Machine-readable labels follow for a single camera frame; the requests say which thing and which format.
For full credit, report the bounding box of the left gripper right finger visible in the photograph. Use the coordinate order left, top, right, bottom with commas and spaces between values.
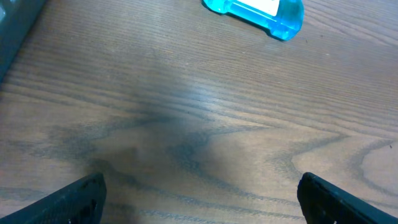
297, 172, 397, 224

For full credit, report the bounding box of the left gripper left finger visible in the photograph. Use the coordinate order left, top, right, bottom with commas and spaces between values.
1, 172, 106, 224

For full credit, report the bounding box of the blue mouthwash bottle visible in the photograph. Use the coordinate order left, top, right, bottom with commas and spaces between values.
203, 0, 304, 41

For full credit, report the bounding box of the grey plastic shopping basket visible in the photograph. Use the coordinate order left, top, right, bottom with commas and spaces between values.
1, 0, 46, 81

